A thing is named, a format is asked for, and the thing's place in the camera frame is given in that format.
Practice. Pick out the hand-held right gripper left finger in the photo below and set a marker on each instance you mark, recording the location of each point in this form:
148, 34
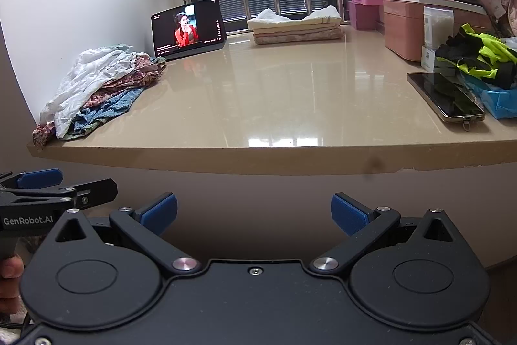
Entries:
161, 212

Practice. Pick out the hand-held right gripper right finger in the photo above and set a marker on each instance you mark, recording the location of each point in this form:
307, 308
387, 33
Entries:
348, 213

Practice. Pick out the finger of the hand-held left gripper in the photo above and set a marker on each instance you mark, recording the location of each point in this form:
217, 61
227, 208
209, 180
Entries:
97, 189
38, 178

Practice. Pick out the white garment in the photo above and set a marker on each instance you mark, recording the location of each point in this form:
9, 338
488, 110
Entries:
93, 82
266, 18

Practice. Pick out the person's left hand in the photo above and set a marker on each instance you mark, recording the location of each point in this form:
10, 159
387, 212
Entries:
10, 268

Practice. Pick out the blue knit garment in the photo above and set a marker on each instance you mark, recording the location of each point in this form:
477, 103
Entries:
113, 106

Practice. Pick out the pale green cloth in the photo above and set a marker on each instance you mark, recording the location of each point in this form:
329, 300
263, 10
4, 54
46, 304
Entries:
117, 47

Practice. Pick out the smartphone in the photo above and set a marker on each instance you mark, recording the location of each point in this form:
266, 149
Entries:
444, 96

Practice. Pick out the grey tablet folio stand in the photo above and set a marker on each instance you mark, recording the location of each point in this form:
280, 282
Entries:
194, 53

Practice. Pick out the small white printed box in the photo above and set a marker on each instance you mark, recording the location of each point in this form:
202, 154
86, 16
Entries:
428, 58

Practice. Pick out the pink floral folded garment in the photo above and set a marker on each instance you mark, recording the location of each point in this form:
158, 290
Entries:
299, 40

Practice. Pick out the black tablet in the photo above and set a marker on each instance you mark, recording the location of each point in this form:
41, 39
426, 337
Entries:
188, 25

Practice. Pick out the blue plastic bag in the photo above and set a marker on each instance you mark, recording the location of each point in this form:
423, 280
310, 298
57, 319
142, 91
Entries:
499, 102

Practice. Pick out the salmon pink storage box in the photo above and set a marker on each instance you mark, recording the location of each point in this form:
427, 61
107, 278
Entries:
404, 33

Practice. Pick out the cream folded garment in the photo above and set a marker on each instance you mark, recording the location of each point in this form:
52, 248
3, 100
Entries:
319, 25

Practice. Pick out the dark pink box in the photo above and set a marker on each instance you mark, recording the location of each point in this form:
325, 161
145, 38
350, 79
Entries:
363, 17

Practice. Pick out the clear box of cotton swabs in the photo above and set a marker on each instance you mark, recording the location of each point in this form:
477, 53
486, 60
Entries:
438, 27

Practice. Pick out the neon yellow black garment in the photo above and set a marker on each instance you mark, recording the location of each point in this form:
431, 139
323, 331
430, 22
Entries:
484, 54

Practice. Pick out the white folded garment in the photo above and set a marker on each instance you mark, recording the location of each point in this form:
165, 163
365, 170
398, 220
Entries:
266, 18

